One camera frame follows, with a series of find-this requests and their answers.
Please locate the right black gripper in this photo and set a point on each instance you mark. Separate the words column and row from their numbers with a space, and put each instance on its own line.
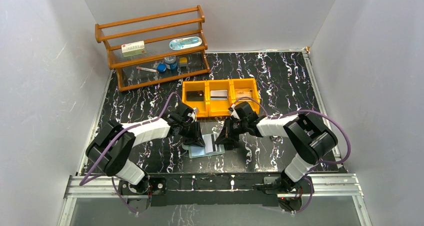
column 225, row 135

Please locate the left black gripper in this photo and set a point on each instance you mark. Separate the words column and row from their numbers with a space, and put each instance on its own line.
column 192, row 131

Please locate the white magnetic stripe card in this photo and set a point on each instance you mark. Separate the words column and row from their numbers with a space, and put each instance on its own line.
column 210, row 145

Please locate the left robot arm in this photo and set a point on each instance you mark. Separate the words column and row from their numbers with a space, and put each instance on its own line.
column 111, row 147

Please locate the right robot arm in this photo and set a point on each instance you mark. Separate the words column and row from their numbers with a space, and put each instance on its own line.
column 311, row 138

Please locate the black card in bin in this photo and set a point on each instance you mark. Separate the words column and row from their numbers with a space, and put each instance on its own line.
column 195, row 96

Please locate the silver card in bin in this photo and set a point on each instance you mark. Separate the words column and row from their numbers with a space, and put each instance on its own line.
column 219, row 95

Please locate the orange card in bin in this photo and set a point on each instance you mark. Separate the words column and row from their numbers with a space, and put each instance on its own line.
column 244, row 94

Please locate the yellow three-compartment bin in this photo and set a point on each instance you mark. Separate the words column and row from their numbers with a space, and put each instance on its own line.
column 212, row 108

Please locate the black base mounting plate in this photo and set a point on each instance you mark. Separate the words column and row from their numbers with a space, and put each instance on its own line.
column 220, row 189

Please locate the yellow small box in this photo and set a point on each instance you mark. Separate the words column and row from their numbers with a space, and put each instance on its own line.
column 183, row 62

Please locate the blue small cube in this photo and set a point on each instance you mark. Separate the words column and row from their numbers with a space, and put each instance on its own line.
column 161, row 68

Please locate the white tube stick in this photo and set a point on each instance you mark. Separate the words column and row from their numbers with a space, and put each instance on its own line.
column 146, row 69

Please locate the blue oval packaged item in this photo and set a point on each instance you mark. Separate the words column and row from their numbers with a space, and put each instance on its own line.
column 185, row 43

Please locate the wooden three-tier shelf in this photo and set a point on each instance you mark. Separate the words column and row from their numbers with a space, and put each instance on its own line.
column 157, row 31

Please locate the white medicine box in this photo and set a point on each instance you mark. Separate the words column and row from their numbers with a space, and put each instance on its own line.
column 133, row 49

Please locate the aluminium frame rail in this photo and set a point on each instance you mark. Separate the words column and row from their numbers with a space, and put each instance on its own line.
column 325, row 185

